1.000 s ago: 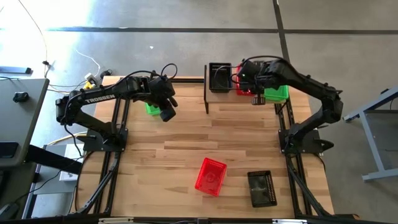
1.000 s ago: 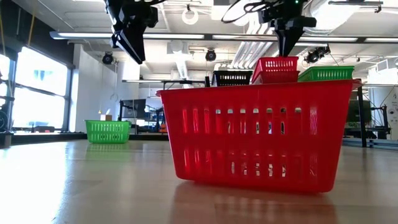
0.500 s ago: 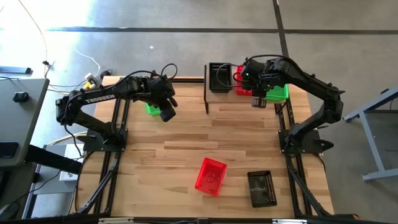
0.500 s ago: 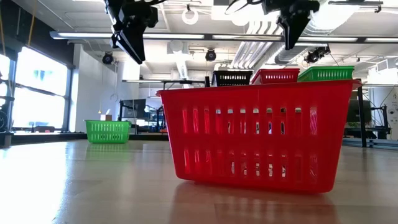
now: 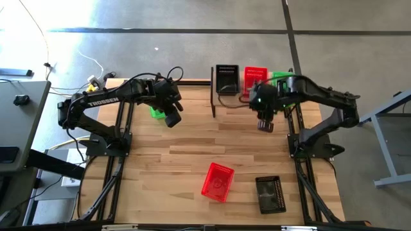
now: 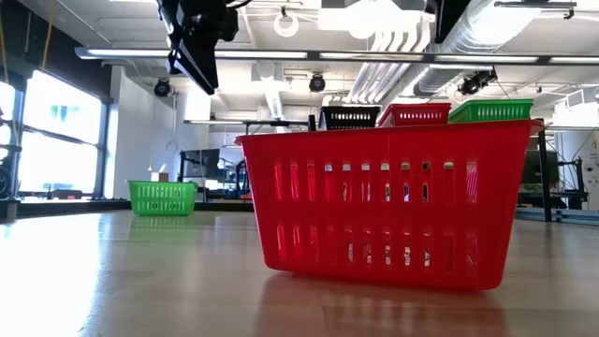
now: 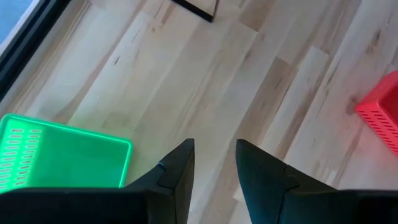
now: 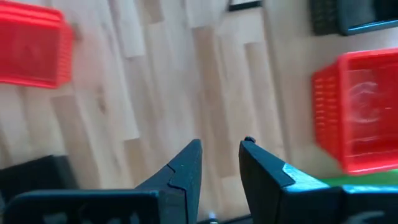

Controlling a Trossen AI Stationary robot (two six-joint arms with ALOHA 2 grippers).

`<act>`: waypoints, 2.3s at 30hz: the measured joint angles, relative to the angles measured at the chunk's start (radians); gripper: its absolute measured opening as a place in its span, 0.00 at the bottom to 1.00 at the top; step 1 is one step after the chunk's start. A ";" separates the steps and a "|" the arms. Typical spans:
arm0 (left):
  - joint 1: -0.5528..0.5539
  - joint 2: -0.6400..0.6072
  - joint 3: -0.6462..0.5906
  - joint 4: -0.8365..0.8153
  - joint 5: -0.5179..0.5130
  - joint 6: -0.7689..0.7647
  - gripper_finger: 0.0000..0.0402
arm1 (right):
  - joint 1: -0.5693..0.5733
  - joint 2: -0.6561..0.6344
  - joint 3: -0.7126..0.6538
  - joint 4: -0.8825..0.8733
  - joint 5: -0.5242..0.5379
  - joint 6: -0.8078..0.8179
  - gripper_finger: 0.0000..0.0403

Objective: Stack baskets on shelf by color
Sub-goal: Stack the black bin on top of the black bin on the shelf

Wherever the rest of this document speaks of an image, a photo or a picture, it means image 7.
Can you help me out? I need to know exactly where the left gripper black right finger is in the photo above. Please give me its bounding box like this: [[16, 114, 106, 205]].
[[235, 139, 398, 224]]

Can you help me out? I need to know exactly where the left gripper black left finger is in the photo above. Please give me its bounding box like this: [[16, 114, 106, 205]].
[[0, 138, 196, 224]]

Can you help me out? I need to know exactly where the green plastic slotted basket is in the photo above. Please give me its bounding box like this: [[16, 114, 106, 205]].
[[0, 113, 134, 194]]

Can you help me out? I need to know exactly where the red plastic slotted basket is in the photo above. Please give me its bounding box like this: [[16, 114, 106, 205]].
[[355, 70, 398, 156]]

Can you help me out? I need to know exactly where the wooden shelf with black frame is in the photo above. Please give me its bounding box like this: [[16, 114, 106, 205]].
[[170, 0, 220, 23]]

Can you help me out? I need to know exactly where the black table edge rail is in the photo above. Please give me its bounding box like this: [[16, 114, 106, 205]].
[[0, 0, 72, 102]]

